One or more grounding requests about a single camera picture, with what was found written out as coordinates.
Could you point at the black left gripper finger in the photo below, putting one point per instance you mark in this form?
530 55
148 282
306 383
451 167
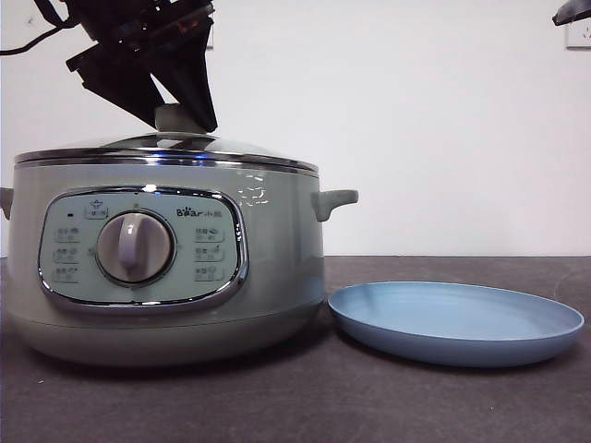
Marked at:
194 69
115 78

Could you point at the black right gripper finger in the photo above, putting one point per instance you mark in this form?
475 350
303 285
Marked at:
575 11

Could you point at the glass lid with green knob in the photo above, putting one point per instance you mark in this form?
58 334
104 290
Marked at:
177 120

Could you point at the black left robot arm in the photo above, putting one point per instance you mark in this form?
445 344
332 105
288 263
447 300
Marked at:
138 18

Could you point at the pale green electric steamer pot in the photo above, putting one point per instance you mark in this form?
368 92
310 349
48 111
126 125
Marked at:
277 277

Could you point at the blue round plate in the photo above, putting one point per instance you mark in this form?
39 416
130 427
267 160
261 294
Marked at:
452 323

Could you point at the white wall socket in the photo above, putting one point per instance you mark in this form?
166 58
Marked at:
579 39
210 41

